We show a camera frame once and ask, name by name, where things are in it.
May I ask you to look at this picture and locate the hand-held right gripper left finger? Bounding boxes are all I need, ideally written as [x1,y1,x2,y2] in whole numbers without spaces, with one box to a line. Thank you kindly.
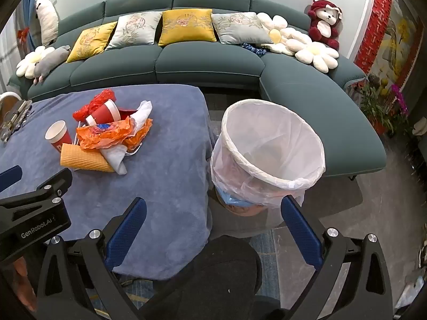
[35,197,157,320]

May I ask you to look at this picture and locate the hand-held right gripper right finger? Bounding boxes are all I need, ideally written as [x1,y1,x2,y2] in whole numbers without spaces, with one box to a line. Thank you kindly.
[280,195,396,320]

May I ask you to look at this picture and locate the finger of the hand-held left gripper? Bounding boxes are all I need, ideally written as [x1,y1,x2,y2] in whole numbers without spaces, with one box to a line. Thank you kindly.
[0,167,73,207]
[0,166,23,192]

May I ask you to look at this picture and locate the orange foam sheet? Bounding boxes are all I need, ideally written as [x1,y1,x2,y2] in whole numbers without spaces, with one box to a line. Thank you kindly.
[60,143,114,173]

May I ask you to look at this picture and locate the red paper cup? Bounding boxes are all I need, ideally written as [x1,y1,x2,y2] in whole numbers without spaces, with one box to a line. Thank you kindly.
[45,120,73,154]
[85,99,121,125]

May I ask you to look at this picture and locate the orange plastic bag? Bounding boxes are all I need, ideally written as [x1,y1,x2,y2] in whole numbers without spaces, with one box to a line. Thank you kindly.
[76,117,153,150]

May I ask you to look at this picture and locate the patterned waste bin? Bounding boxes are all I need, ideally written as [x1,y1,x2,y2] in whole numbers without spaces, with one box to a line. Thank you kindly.
[215,188,284,221]

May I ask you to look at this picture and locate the trash bin with white liner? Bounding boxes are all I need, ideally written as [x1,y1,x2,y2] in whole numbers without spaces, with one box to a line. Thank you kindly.
[210,99,326,207]

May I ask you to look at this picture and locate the person's left hand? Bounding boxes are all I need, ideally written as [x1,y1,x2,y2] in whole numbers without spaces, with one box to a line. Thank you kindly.
[13,256,38,313]

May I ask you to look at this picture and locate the blue blanket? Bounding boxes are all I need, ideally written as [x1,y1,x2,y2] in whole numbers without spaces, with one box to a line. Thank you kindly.
[0,85,214,282]

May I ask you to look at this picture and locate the white chair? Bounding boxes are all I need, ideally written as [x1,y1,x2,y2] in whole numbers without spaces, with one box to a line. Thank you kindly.
[0,91,21,114]

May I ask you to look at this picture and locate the red plastic bag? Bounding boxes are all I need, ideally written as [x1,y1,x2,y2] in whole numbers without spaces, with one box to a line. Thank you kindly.
[73,89,137,122]

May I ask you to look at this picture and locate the white flower cushion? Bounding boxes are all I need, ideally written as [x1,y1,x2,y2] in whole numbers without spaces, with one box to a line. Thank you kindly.
[16,46,56,78]
[257,13,309,55]
[294,38,339,71]

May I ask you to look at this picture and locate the grey mouse plush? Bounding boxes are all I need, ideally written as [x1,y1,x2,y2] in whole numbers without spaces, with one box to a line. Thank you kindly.
[33,45,71,84]

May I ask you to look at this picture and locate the yellow embroidered cushion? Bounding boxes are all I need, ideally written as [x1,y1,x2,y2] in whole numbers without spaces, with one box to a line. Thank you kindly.
[158,9,217,47]
[66,22,118,63]

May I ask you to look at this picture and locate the green potted plant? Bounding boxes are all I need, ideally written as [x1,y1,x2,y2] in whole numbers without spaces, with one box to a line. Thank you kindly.
[358,75,394,134]

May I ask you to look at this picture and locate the white polar bear plush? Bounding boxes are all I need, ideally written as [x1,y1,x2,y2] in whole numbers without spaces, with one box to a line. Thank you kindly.
[35,0,60,46]

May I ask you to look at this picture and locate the blue curtain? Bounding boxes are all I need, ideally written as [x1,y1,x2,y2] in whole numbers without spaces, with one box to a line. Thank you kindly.
[21,0,38,50]

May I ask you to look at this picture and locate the purple orchid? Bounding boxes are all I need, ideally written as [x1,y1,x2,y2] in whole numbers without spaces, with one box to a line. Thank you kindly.
[390,85,410,134]

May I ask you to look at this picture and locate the grey embroidered cushion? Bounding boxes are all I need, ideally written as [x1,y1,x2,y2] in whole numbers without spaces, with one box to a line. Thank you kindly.
[106,11,163,50]
[211,12,274,45]

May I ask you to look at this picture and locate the teal curved sofa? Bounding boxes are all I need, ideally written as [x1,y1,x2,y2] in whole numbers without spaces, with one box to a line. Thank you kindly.
[7,0,387,182]

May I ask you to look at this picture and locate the blue beaded item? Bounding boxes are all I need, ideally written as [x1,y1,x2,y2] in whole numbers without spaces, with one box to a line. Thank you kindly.
[241,42,267,57]

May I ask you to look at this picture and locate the red hooded bear plush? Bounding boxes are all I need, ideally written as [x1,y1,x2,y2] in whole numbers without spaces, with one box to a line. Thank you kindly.
[307,0,343,51]

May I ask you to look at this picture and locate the red wall hanging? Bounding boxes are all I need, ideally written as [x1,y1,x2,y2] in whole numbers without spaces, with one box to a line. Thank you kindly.
[354,0,394,74]

